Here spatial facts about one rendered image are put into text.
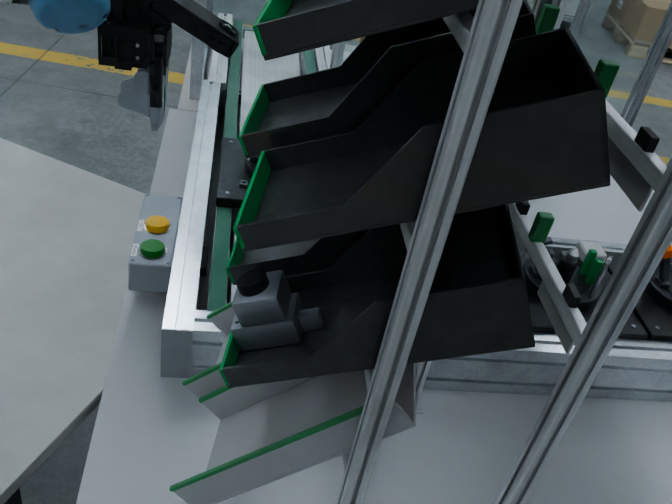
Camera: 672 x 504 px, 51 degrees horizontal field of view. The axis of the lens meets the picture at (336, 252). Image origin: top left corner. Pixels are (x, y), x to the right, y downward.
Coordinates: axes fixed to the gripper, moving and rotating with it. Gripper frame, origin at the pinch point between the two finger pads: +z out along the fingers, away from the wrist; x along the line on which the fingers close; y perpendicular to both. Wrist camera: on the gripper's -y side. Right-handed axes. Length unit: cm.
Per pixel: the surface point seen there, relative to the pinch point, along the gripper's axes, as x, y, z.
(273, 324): 39.1, -14.8, -0.4
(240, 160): -37.8, -12.2, 26.2
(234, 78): -84, -10, 28
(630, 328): 6, -79, 26
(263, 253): 23.5, -14.2, 3.1
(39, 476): -30, 32, 123
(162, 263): -3.6, -0.5, 27.2
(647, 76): -87, -121, 14
